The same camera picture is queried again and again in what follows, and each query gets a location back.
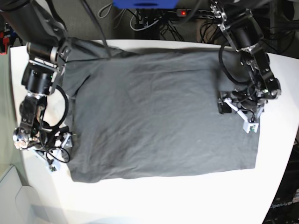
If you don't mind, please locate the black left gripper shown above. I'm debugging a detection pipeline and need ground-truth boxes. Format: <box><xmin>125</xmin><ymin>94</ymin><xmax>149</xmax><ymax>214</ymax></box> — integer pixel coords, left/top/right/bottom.
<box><xmin>217</xmin><ymin>89</ymin><xmax>266</xmax><ymax>114</ymax></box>

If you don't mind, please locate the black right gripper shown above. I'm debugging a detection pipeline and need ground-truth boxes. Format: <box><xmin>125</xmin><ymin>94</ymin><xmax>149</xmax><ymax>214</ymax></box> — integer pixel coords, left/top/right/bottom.
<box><xmin>39</xmin><ymin>126</ymin><xmax>73</xmax><ymax>163</ymax></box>

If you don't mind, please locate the dark grey t-shirt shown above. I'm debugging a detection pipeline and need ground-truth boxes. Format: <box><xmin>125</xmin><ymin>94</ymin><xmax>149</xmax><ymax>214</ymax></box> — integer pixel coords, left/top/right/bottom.
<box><xmin>62</xmin><ymin>38</ymin><xmax>259</xmax><ymax>183</ymax></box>

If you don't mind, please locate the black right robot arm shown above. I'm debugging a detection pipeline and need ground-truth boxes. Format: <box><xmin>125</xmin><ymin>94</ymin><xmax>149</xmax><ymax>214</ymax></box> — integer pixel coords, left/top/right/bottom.
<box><xmin>0</xmin><ymin>0</ymin><xmax>72</xmax><ymax>166</ymax></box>

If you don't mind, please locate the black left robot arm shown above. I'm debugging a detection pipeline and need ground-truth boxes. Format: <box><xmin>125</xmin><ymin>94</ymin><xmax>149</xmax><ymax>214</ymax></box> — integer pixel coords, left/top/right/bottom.
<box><xmin>210</xmin><ymin>0</ymin><xmax>281</xmax><ymax>124</ymax></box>

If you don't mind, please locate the grey tray corner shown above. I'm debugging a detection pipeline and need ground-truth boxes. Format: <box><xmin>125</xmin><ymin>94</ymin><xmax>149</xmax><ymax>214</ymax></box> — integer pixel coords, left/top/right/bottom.
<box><xmin>0</xmin><ymin>166</ymin><xmax>48</xmax><ymax>224</ymax></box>

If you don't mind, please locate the black power strip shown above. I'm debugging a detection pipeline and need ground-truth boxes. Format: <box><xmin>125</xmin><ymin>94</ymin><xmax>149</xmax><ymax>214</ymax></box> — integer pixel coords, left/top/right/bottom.
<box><xmin>176</xmin><ymin>8</ymin><xmax>212</xmax><ymax>18</ymax></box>

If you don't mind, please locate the red clamp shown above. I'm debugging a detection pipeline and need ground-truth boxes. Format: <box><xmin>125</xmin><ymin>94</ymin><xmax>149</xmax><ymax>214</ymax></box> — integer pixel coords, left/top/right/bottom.
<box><xmin>0</xmin><ymin>31</ymin><xmax>10</xmax><ymax>55</ymax></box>

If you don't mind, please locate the blue box overhead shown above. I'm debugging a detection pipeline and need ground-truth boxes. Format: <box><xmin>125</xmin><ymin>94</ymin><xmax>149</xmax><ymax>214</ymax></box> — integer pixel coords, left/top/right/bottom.
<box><xmin>113</xmin><ymin>0</ymin><xmax>178</xmax><ymax>9</ymax></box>

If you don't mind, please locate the white cable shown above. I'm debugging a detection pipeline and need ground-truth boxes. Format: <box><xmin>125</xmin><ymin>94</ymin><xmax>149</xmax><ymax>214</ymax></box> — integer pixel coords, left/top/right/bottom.
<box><xmin>129</xmin><ymin>14</ymin><xmax>162</xmax><ymax>31</ymax></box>

